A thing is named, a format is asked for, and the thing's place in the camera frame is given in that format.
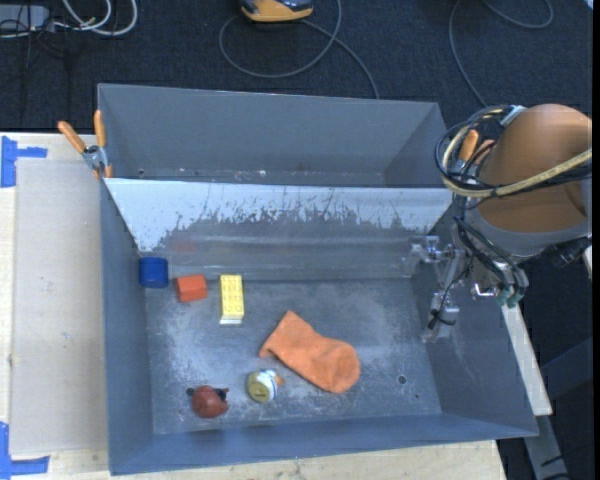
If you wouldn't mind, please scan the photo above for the grey metal bin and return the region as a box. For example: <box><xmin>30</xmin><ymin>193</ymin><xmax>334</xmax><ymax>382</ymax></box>
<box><xmin>95</xmin><ymin>82</ymin><xmax>540</xmax><ymax>477</ymax></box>

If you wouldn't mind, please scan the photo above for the pale flat board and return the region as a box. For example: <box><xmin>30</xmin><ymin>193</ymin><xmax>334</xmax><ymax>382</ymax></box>
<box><xmin>8</xmin><ymin>157</ymin><xmax>112</xmax><ymax>458</ymax></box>

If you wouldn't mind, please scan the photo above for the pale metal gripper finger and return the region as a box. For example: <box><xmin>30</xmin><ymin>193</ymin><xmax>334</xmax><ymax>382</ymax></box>
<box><xmin>401</xmin><ymin>235</ymin><xmax>455</xmax><ymax>275</ymax></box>
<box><xmin>419</xmin><ymin>290</ymin><xmax>462</xmax><ymax>344</ymax></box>

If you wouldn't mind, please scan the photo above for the orange cloth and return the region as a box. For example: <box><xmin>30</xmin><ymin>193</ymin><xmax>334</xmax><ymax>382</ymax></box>
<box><xmin>258</xmin><ymin>309</ymin><xmax>362</xmax><ymax>395</ymax></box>

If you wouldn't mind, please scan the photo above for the blue cylinder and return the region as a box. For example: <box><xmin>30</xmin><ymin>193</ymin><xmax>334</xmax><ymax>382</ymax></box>
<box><xmin>138</xmin><ymin>256</ymin><xmax>170</xmax><ymax>290</ymax></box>

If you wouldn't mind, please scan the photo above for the yellow toy brick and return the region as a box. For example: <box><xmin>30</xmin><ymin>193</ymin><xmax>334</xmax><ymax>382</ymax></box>
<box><xmin>219</xmin><ymin>274</ymin><xmax>246</xmax><ymax>326</ymax></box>

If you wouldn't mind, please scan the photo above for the black cylinder on white bracket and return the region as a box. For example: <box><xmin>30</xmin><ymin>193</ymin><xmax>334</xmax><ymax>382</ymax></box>
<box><xmin>542</xmin><ymin>237</ymin><xmax>594</xmax><ymax>279</ymax></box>

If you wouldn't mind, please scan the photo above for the white and yellow round toy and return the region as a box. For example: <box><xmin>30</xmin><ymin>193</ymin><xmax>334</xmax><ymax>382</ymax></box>
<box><xmin>245</xmin><ymin>368</ymin><xmax>286</xmax><ymax>404</ymax></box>

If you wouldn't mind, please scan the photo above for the orange block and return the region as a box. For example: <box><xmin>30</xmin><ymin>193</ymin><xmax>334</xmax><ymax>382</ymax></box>
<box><xmin>174</xmin><ymin>273</ymin><xmax>209</xmax><ymax>304</ymax></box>

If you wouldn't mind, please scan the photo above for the red round toy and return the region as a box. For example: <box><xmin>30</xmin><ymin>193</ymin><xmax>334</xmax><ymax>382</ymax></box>
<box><xmin>185</xmin><ymin>384</ymin><xmax>231</xmax><ymax>420</ymax></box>

